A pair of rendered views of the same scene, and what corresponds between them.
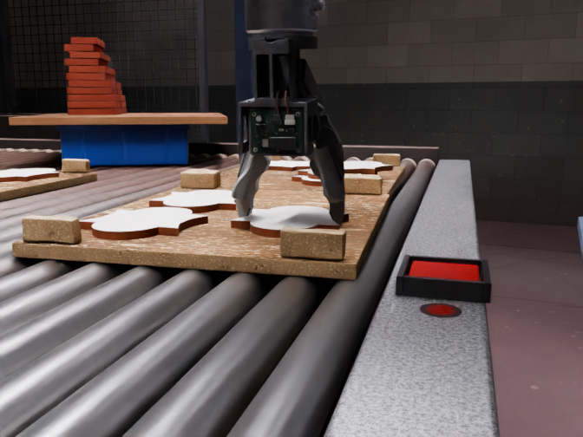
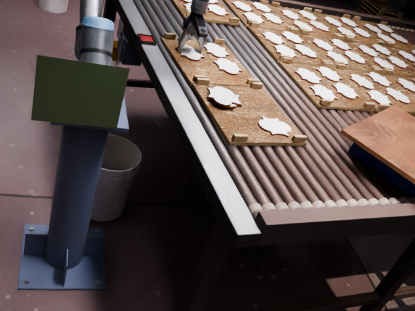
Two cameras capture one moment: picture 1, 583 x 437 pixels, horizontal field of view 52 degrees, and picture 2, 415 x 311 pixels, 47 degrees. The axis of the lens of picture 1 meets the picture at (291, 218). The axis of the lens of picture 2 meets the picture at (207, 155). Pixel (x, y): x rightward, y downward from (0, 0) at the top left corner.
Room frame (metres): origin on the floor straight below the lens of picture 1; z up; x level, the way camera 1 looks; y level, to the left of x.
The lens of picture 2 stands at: (2.24, -1.38, 1.85)
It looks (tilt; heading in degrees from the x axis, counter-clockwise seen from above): 34 degrees down; 132
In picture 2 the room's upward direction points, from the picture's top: 20 degrees clockwise
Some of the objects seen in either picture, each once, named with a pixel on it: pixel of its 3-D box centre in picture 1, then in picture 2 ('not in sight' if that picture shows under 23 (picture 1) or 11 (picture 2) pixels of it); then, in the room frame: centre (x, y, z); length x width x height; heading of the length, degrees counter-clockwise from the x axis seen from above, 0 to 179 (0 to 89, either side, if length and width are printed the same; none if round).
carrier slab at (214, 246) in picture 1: (239, 218); (209, 62); (0.74, 0.07, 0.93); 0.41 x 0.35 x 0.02; 167
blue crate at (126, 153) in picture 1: (131, 141); (399, 153); (1.60, 0.43, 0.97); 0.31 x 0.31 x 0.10; 9
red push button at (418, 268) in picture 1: (443, 278); (146, 39); (0.50, -0.13, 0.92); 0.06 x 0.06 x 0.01; 74
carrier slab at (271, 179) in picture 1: (306, 179); (247, 113); (1.15, -0.03, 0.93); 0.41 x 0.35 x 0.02; 165
